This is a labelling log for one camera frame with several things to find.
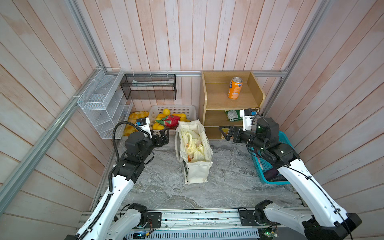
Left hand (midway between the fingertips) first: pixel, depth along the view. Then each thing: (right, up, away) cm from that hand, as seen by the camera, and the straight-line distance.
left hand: (162, 132), depth 71 cm
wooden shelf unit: (+28, +18, +15) cm, 37 cm away
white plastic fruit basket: (+13, +16, +44) cm, 49 cm away
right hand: (+29, +2, -4) cm, 29 cm away
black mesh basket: (-15, +31, +31) cm, 46 cm away
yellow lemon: (-5, +15, +42) cm, 45 cm away
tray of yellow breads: (-30, +10, +40) cm, 51 cm away
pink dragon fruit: (0, +7, +33) cm, 34 cm away
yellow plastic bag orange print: (+16, -10, +12) cm, 22 cm away
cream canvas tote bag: (+16, -22, +7) cm, 28 cm away
